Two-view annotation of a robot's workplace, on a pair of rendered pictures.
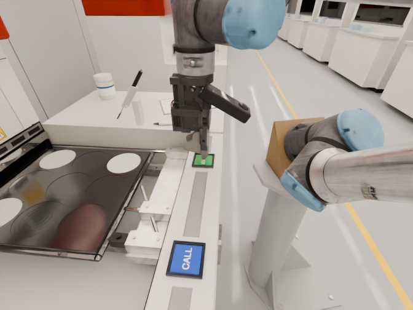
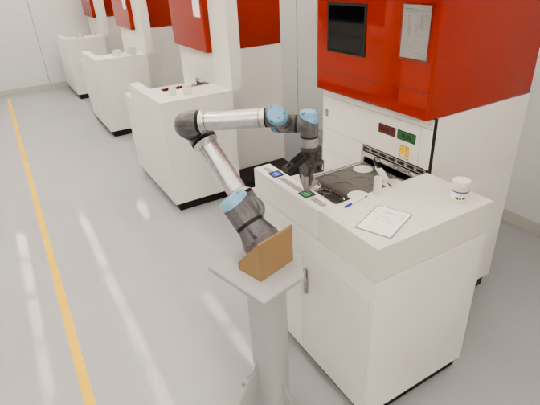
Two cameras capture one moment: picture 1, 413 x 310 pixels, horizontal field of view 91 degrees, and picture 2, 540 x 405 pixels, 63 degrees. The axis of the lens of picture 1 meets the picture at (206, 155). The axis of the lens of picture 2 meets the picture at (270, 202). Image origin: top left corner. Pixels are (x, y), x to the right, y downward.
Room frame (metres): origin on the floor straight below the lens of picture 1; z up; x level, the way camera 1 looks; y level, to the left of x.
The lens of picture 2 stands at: (1.76, -1.11, 1.85)
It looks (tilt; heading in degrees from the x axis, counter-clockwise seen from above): 28 degrees down; 145
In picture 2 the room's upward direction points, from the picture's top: 3 degrees counter-clockwise
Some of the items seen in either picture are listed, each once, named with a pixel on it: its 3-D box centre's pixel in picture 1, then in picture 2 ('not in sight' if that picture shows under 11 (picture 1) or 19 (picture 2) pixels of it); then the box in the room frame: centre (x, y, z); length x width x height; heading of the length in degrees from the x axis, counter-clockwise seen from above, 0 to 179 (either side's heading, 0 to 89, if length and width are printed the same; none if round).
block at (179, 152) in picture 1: (178, 152); not in sight; (0.56, 0.09, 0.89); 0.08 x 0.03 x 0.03; 85
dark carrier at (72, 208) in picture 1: (69, 185); (360, 182); (0.40, 0.37, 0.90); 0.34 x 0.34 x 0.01; 85
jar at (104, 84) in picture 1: (105, 86); (460, 190); (0.88, 0.44, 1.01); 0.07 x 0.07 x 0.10
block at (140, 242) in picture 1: (147, 242); not in sight; (0.24, 0.12, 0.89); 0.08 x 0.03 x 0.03; 85
